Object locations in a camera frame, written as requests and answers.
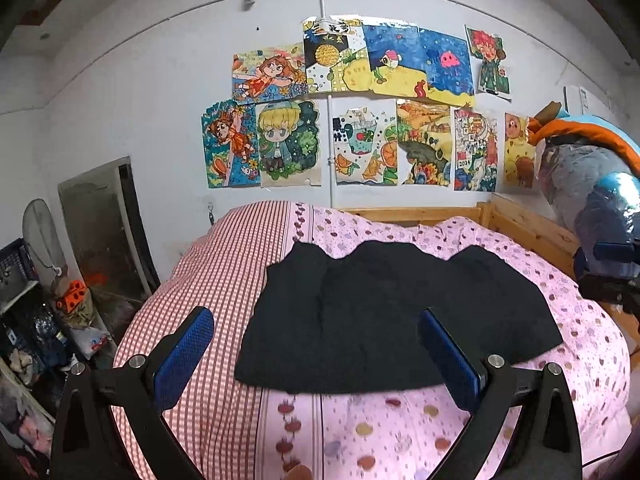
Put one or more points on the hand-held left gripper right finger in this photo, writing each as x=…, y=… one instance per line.
x=450, y=360

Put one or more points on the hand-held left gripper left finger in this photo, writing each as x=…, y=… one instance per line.
x=185, y=355

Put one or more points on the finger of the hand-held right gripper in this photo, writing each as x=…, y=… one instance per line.
x=610, y=292
x=617, y=251

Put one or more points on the black padded jacket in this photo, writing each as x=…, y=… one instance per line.
x=390, y=320

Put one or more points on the plastic-wrapped grey bedding bundle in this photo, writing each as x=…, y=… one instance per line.
x=585, y=185

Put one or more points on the pink patterned quilt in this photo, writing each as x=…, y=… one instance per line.
x=575, y=360

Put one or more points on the white plastic bag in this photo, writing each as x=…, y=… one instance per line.
x=92, y=340

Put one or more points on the orange cloth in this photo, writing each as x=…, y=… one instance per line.
x=590, y=132

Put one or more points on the orange spotted toy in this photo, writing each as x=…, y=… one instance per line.
x=72, y=296

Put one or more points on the yellow bear drawing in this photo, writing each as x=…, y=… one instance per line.
x=517, y=155

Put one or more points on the cluttered storage shelf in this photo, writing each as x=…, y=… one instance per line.
x=20, y=375

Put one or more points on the colourful town drawing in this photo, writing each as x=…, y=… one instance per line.
x=475, y=150

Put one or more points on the white round fan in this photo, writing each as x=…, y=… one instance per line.
x=42, y=240

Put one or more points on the blue plastic crate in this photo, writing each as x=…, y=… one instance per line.
x=15, y=270

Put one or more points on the orange-haired girl drawing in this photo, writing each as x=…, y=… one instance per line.
x=230, y=145

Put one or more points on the orange landscape drawing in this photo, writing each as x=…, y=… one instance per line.
x=425, y=145

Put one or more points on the red-haired figure drawing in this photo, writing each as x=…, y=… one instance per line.
x=490, y=62

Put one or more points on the drink cup and oranges drawing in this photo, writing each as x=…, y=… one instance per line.
x=365, y=145

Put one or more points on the blond child drawing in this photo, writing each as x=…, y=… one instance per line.
x=287, y=142

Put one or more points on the pink jellyfish drawing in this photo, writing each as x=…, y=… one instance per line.
x=447, y=67

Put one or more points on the flying girl drawing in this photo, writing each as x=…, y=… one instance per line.
x=270, y=75

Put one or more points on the blue and yellow fish drawing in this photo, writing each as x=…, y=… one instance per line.
x=395, y=60

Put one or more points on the yellow moon drawing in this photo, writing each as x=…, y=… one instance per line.
x=332, y=60

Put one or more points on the wooden bed frame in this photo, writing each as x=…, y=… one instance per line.
x=525, y=222

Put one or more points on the dark wall mirror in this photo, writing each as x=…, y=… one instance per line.
x=105, y=230

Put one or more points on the white wall paper note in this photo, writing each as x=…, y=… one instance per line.
x=584, y=100

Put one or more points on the group of children's wall drawings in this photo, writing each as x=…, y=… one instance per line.
x=330, y=195

